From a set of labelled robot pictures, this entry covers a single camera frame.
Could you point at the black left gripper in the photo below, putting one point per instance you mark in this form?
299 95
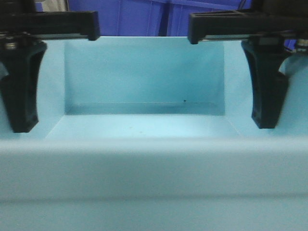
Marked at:
21 54

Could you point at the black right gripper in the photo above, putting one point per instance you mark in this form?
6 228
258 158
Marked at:
264 50

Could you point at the light blue plastic box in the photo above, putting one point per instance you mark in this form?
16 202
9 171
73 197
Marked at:
155 134

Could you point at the stainless steel front shelf rack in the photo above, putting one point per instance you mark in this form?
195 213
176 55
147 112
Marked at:
53 5

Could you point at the blue storage bin left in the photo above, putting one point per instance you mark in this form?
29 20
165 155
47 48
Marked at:
140 18

